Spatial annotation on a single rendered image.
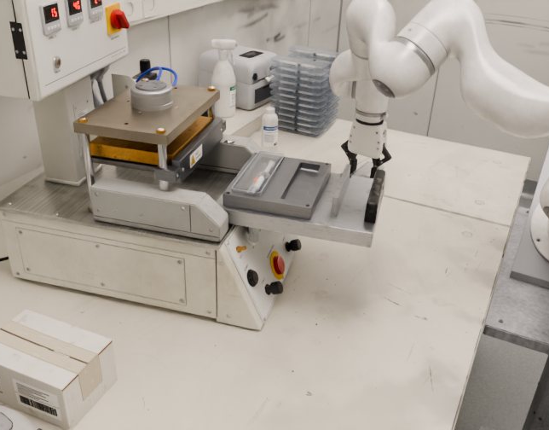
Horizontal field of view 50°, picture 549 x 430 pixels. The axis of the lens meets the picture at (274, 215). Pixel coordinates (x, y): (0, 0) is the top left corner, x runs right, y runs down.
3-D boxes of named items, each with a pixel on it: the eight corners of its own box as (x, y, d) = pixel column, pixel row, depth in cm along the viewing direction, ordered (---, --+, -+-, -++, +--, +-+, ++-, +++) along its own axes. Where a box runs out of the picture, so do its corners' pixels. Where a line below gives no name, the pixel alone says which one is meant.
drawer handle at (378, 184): (363, 222, 105) (366, 202, 103) (373, 186, 118) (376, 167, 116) (375, 223, 105) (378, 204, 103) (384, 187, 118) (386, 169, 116)
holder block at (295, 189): (222, 206, 109) (222, 193, 107) (254, 163, 125) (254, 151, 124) (310, 220, 105) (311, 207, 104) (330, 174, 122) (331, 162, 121)
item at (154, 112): (49, 164, 110) (37, 96, 104) (126, 110, 136) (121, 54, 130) (169, 183, 105) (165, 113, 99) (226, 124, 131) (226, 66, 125)
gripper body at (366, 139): (393, 116, 161) (387, 153, 166) (359, 107, 165) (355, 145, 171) (382, 124, 155) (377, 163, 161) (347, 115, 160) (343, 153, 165)
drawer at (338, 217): (211, 224, 110) (211, 187, 106) (247, 176, 128) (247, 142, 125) (370, 252, 104) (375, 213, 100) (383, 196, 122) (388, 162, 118)
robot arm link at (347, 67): (314, 52, 133) (329, 102, 162) (385, 60, 129) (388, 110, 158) (322, 15, 134) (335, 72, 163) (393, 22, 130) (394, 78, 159)
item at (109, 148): (90, 162, 111) (84, 114, 107) (142, 122, 130) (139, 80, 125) (175, 175, 108) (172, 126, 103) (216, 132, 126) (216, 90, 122)
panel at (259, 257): (262, 324, 113) (223, 242, 106) (298, 244, 138) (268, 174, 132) (272, 322, 112) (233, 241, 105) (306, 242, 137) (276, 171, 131)
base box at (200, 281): (13, 281, 123) (-3, 208, 114) (104, 200, 154) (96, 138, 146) (260, 333, 111) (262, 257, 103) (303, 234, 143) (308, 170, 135)
